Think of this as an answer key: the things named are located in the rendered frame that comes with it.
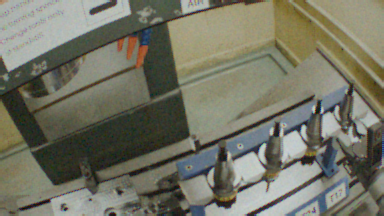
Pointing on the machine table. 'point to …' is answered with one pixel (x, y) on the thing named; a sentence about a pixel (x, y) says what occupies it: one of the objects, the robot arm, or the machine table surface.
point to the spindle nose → (45, 85)
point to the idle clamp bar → (171, 184)
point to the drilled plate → (101, 203)
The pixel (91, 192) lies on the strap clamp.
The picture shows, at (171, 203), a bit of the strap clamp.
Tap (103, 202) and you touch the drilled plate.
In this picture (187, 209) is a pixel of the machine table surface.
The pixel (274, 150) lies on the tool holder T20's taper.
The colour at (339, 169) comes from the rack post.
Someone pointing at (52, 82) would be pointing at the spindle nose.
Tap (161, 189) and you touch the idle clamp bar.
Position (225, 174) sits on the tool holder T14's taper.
